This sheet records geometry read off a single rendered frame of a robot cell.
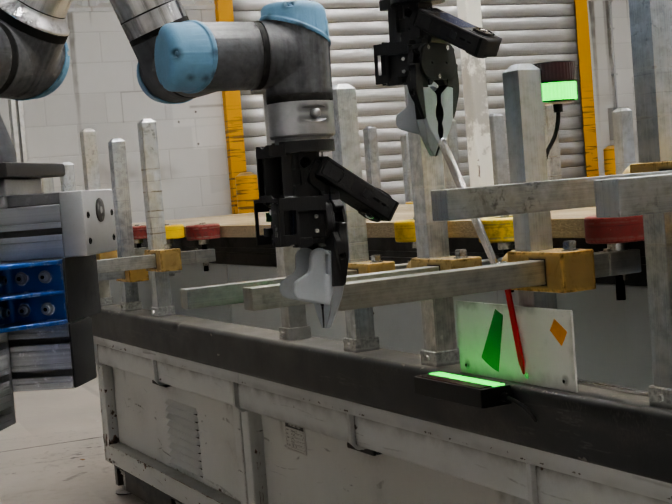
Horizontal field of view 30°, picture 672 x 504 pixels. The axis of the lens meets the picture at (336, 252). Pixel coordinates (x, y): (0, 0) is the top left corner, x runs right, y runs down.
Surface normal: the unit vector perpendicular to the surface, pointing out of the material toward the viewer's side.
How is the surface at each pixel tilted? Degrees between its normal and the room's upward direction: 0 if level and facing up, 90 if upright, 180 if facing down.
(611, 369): 90
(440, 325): 90
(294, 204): 90
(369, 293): 90
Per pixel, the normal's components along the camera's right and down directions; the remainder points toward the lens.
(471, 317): -0.89, 0.10
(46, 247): -0.14, 0.07
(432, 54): 0.73, 0.00
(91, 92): 0.38, 0.02
